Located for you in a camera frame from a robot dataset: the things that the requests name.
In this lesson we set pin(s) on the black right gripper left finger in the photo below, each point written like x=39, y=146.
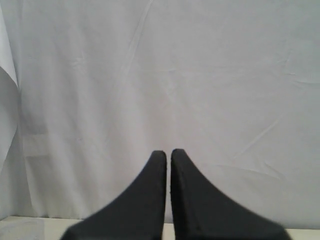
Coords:
x=138, y=213

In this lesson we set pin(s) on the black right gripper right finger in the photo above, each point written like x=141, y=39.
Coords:
x=201, y=211

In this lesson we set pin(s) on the white backdrop curtain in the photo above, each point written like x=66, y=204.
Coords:
x=90, y=88

